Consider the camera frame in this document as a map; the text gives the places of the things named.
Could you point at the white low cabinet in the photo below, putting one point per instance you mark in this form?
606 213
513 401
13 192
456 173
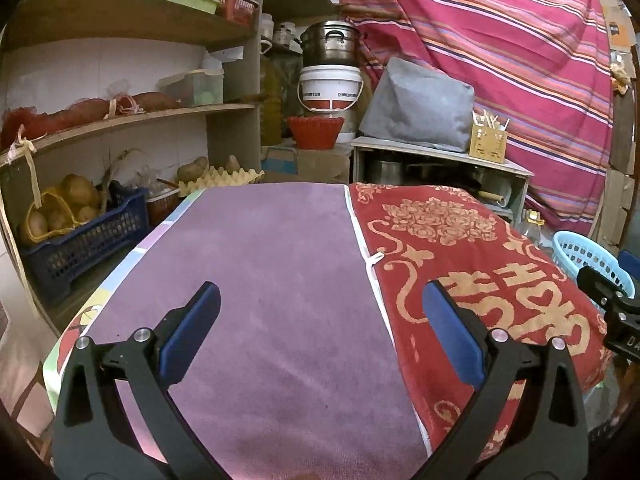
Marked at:
425 149

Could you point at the small red basket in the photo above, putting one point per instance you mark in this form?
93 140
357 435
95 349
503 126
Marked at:
240 10

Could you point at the bamboo utensil holder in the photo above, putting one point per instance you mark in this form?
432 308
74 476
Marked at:
485 145

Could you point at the blue plastic crate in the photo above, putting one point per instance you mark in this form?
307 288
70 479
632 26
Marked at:
75 255

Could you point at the grey fabric cover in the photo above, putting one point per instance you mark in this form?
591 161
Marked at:
415 105

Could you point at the clear bottle yellow label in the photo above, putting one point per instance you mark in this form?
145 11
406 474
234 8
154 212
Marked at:
532 227

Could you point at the red net bag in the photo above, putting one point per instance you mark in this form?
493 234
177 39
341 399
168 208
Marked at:
75 110

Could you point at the red gold patterned towel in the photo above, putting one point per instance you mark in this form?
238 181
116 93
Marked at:
450 240

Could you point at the cardboard box flap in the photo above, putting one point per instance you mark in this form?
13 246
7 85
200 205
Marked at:
620 30

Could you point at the white plastic bucket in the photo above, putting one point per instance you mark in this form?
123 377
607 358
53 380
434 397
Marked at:
330 85

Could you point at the brown cardboard box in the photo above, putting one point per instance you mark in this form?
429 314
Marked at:
325 165

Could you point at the red striped cloth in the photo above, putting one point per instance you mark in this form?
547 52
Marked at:
500 60

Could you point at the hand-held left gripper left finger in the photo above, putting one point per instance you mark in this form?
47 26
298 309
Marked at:
190 335

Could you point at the yellow dried bundle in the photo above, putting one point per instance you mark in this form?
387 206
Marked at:
620 77

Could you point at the large steel pot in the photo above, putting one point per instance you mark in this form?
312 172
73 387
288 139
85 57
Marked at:
330 42

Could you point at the small steel pot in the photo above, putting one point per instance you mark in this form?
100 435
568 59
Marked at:
385 172

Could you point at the purple towel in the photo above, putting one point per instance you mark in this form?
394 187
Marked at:
270 285

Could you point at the brown potato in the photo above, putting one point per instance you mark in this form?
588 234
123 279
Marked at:
192 169
232 164

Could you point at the egg carton tray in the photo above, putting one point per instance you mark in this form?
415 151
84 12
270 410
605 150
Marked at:
225 177

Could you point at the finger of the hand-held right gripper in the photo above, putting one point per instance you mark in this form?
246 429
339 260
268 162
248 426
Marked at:
605 290
631 265

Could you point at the white plastic jar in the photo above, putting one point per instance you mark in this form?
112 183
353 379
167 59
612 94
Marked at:
287 34
266 26

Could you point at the dark red basket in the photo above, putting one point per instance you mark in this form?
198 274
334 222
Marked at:
162 207

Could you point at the clear plastic container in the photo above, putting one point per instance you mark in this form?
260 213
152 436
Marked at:
190 87

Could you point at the cardboard wall panels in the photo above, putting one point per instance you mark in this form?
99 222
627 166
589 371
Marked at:
617 200

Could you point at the yellow net bag of potatoes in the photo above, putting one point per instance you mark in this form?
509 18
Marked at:
75 190

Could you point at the blue cardboard box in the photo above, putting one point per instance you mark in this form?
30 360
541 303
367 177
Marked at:
280 161

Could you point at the light blue plastic basket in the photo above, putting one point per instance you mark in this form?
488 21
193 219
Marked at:
575 250

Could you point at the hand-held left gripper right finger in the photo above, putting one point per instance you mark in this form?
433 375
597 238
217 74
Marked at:
452 335

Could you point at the wooden shelf unit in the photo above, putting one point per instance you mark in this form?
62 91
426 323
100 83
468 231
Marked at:
125 25

